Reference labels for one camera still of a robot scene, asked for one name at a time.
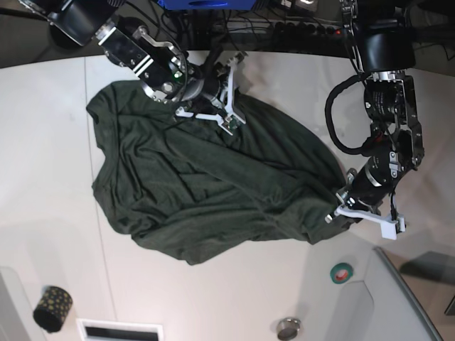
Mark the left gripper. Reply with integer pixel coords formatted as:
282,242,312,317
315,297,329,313
336,166,394,231

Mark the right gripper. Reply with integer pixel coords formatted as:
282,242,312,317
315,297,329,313
183,48,246,124

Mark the dark green t-shirt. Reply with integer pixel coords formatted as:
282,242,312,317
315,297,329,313
87,81,350,265

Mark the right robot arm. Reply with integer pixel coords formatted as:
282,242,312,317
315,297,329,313
22,1,246,134

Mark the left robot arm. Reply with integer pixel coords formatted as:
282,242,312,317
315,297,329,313
324,1,424,240

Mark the green tape roll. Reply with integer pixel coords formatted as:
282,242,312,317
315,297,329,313
330,262,354,284

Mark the white power strip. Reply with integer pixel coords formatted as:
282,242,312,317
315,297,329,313
227,21,344,38

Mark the blue box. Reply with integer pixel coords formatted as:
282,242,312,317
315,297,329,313
158,0,256,11

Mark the black round stand base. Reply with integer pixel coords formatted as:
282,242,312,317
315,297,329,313
49,16,150,53

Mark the round metal tin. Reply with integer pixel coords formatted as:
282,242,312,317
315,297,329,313
276,317,301,341

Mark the white slotted tray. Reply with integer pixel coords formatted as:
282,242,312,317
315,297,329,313
76,318,164,341

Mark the black gold dotted cup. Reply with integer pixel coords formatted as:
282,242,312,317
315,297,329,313
33,286,73,333

